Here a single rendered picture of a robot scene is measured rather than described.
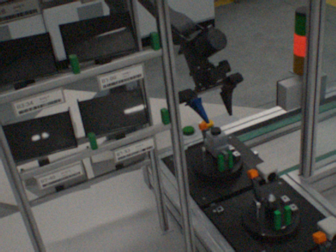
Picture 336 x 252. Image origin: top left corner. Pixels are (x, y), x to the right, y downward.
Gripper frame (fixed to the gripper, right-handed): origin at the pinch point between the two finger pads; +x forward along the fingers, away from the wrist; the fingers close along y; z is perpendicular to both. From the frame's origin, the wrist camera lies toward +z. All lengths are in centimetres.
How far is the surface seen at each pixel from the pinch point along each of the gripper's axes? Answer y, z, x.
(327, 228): 7.8, 16.8, 35.8
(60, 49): 15, -297, -111
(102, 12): 58, -281, -128
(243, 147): 10.8, -15.3, 13.2
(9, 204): -57, -45, 5
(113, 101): -30.1, 22.6, -6.3
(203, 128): -0.2, -12.2, 3.7
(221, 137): 0.2, -3.7, 7.8
